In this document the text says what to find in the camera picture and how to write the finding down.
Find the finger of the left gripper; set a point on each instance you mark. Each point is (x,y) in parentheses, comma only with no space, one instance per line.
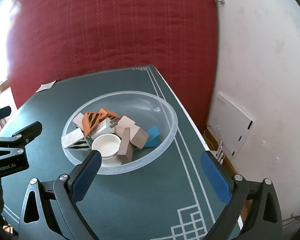
(27,134)
(0,113)

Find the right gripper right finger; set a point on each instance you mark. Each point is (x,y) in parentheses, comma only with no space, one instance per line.
(219,177)

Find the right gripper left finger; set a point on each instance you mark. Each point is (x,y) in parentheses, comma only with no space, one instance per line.
(82,176)

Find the white zebra striped block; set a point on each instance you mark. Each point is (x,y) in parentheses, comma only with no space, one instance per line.
(76,140)

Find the white charger plug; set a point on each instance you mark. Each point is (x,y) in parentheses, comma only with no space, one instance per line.
(105,127)

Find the orange black striped wedge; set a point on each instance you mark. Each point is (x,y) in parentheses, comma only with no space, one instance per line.
(91,120)

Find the light wooden block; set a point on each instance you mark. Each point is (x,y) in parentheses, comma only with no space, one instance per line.
(138,137)

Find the blue wedge block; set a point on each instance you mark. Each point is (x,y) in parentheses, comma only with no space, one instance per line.
(153,140)

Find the orange top wooden block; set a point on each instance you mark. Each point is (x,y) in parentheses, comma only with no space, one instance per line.
(113,117)

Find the white round cup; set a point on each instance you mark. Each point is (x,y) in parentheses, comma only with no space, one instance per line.
(108,146)

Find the white paper packet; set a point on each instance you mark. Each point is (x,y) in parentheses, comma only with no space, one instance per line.
(45,86)

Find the green table mat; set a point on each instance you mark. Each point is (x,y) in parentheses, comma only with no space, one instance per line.
(150,185)

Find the clear plastic bowl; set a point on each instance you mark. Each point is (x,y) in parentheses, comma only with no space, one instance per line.
(144,108)

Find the red quilted mattress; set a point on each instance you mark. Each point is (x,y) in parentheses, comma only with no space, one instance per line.
(58,39)

